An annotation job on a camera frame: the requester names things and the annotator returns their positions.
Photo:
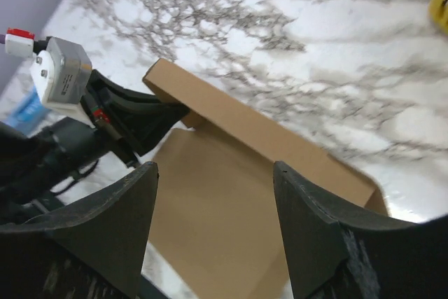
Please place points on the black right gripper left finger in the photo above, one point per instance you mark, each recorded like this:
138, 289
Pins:
91, 248

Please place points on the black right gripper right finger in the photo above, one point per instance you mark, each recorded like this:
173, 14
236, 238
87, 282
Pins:
336, 249

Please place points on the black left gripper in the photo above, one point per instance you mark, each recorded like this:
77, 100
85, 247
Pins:
127, 122

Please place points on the brown cardboard box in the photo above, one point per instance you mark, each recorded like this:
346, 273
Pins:
215, 219

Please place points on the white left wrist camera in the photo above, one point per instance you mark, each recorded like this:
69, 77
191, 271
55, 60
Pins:
60, 70

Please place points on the blue small tag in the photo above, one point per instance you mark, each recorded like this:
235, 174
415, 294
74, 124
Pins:
28, 114

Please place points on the yellow plastic basket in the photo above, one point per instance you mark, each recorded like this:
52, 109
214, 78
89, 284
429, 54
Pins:
439, 14

